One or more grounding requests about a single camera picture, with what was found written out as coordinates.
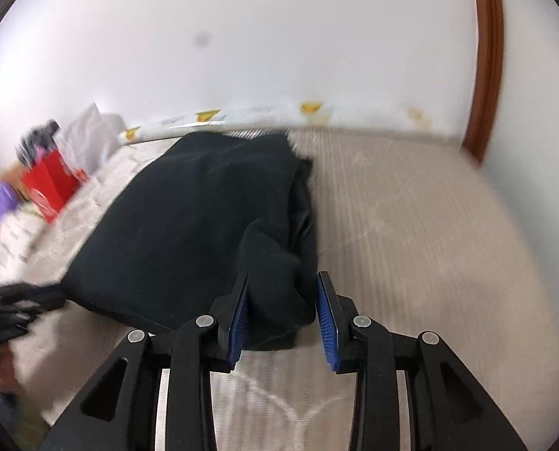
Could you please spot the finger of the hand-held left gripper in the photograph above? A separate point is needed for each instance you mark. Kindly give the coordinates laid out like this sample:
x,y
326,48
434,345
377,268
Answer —
x,y
35,296

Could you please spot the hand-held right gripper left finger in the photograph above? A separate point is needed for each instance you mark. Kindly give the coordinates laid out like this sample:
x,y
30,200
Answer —
x,y
239,326

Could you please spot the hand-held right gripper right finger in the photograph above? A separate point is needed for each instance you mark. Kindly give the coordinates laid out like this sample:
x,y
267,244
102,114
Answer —
x,y
327,322

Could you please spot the black t-shirt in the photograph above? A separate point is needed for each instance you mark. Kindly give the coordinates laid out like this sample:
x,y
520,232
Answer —
x,y
190,221

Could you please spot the purple thing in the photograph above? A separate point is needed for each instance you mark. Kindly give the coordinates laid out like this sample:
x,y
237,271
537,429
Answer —
x,y
5,199

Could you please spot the red bag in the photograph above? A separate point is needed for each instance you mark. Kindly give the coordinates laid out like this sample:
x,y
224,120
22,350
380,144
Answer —
x,y
49,188

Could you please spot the dark cloth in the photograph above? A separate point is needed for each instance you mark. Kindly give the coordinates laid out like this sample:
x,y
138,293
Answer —
x,y
37,141

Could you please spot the white plastic bag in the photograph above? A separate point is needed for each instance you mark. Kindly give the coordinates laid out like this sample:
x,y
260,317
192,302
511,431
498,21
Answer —
x,y
89,141

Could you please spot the white pillow with yellow pattern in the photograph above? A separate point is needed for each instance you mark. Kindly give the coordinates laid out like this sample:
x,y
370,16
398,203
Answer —
x,y
260,115

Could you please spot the brown wooden door frame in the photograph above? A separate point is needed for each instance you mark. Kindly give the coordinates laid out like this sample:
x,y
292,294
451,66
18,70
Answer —
x,y
491,56

